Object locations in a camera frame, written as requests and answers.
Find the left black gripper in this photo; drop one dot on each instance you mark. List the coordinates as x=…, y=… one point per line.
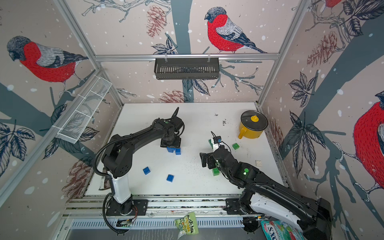
x=177, y=145

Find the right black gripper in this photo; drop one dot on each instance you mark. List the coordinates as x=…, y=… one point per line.
x=210, y=164

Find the long blue lego brick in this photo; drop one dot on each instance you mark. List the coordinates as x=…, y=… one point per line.
x=172, y=150

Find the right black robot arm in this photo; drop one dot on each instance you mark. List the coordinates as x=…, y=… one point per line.
x=262, y=195

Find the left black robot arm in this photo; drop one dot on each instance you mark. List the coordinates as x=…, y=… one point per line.
x=114, y=160

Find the green lego brick lower left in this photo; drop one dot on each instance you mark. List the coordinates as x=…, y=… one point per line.
x=215, y=172

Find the small green lego brick right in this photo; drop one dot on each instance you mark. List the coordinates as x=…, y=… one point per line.
x=236, y=146

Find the blue lego brick bottom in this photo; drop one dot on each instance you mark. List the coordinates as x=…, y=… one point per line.
x=170, y=178

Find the small white tile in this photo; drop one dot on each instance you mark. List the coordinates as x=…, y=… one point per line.
x=258, y=163

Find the yellow pot with glass lid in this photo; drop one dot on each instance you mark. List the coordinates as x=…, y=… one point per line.
x=252, y=124

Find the green snack bag front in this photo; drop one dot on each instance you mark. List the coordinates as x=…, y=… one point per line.
x=187, y=225

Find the colourful wipes pack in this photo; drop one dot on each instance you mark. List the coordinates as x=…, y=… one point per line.
x=278, y=230

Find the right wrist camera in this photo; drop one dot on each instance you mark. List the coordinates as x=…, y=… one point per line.
x=216, y=140

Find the black wire shelf basket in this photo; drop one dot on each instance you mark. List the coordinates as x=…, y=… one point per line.
x=187, y=69

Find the white wire mesh basket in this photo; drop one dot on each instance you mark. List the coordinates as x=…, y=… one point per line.
x=75, y=126

